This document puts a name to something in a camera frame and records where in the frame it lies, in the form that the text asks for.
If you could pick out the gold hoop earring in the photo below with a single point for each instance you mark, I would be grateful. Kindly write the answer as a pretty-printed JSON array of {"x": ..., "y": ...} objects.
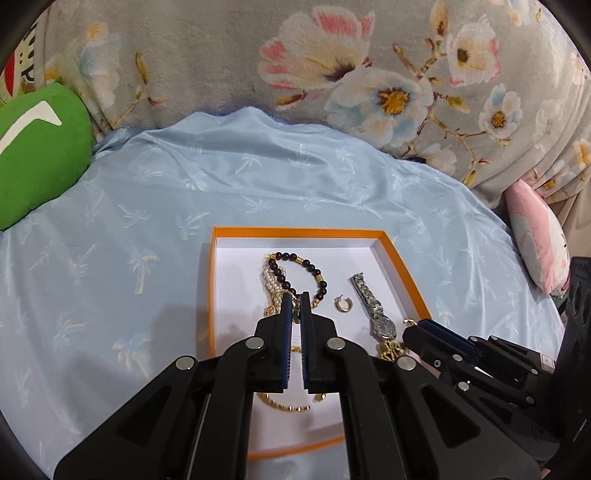
[{"x": 343, "y": 305}]

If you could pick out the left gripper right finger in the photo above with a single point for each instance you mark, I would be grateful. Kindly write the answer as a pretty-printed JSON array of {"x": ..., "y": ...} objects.
[{"x": 400, "y": 421}]

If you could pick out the gold wrist watch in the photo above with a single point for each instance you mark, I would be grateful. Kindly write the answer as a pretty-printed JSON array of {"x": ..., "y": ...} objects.
[{"x": 391, "y": 350}]

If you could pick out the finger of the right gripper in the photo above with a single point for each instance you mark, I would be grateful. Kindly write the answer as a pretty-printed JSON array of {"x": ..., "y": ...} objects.
[
  {"x": 456, "y": 358},
  {"x": 471, "y": 338}
]

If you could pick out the pink white pillow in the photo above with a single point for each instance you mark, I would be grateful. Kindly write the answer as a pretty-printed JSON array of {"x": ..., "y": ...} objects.
[{"x": 540, "y": 239}]

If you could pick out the grey floral blanket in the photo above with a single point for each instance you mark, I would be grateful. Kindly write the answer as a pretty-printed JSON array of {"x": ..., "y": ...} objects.
[{"x": 489, "y": 92}]

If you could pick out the green plush cushion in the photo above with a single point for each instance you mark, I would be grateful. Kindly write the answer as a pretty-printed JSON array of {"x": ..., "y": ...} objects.
[{"x": 46, "y": 145}]

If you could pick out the light blue palm sheet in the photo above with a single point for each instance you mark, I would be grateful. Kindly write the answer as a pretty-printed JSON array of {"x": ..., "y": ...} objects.
[{"x": 158, "y": 251}]

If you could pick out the colourful cartoon bedsheet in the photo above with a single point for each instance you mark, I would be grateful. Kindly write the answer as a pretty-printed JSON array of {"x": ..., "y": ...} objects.
[{"x": 18, "y": 74}]

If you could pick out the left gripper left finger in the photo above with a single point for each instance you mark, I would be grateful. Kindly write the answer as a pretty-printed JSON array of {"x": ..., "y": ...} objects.
[{"x": 192, "y": 420}]

